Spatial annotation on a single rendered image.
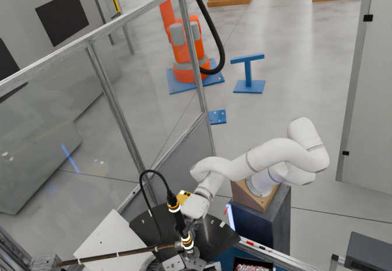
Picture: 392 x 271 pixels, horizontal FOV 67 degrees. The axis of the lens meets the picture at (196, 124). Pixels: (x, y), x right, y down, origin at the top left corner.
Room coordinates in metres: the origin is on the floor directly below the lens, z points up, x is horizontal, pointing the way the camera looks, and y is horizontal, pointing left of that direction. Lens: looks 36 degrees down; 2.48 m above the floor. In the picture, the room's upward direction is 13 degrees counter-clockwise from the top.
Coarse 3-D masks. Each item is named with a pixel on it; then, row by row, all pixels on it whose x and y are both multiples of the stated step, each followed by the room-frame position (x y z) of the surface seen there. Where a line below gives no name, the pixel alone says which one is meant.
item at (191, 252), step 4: (168, 192) 0.71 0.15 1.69; (168, 196) 0.71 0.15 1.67; (172, 196) 0.71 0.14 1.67; (168, 200) 0.70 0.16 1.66; (172, 200) 0.70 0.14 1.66; (176, 200) 0.71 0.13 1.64; (172, 204) 0.70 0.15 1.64; (192, 248) 0.70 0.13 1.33; (188, 252) 0.70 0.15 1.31; (192, 252) 0.70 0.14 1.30
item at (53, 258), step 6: (36, 258) 0.79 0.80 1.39; (42, 258) 0.78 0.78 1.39; (48, 258) 0.77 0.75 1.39; (54, 258) 0.77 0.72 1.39; (30, 264) 0.76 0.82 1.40; (36, 264) 0.76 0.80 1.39; (42, 264) 0.75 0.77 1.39; (48, 264) 0.74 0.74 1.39; (54, 264) 0.75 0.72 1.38; (30, 270) 0.74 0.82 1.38; (36, 270) 0.73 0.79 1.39; (42, 270) 0.72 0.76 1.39; (48, 270) 0.72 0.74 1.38; (54, 270) 0.73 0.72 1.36
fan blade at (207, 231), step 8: (208, 216) 0.94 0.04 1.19; (208, 224) 0.90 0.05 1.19; (216, 224) 0.89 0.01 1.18; (224, 224) 0.89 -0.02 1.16; (200, 232) 0.86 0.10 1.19; (208, 232) 0.86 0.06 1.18; (216, 232) 0.85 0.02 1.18; (224, 232) 0.85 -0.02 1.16; (232, 232) 0.85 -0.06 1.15; (200, 240) 0.82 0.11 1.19; (208, 240) 0.81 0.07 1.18; (216, 240) 0.81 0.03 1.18; (224, 240) 0.81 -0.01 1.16; (232, 240) 0.81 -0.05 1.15; (240, 240) 0.81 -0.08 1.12; (200, 248) 0.78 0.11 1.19; (208, 248) 0.77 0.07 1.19; (216, 248) 0.77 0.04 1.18; (224, 248) 0.77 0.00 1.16; (200, 256) 0.74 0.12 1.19; (208, 256) 0.73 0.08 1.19; (216, 256) 0.73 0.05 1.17
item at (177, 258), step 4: (176, 256) 0.71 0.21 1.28; (168, 260) 0.71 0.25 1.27; (172, 260) 0.71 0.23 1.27; (176, 260) 0.70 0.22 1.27; (180, 260) 0.70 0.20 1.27; (164, 264) 0.71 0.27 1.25; (168, 264) 0.70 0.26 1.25; (176, 264) 0.69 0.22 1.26; (180, 264) 0.69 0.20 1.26; (164, 268) 0.69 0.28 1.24; (168, 268) 0.69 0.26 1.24; (172, 268) 0.69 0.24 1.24; (176, 268) 0.68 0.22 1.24; (180, 268) 0.68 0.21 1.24
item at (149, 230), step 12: (144, 216) 0.85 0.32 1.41; (156, 216) 0.85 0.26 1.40; (168, 216) 0.84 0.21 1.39; (132, 228) 0.83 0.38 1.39; (144, 228) 0.82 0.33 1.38; (156, 228) 0.81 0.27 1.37; (168, 228) 0.80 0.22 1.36; (144, 240) 0.79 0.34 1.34; (156, 240) 0.78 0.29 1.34; (168, 240) 0.76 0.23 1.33; (156, 252) 0.74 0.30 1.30; (168, 252) 0.73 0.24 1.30
